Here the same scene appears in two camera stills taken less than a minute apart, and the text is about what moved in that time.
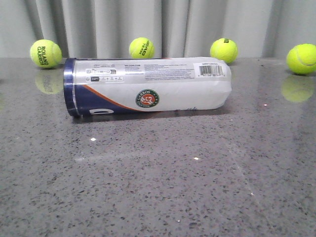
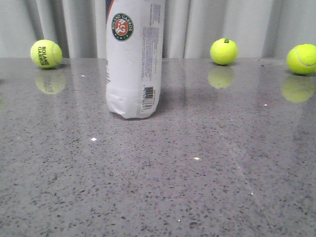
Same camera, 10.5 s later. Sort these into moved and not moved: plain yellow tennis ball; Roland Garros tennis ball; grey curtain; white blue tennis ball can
Moved: white blue tennis ball can
Not moved: Roland Garros tennis ball; grey curtain; plain yellow tennis ball
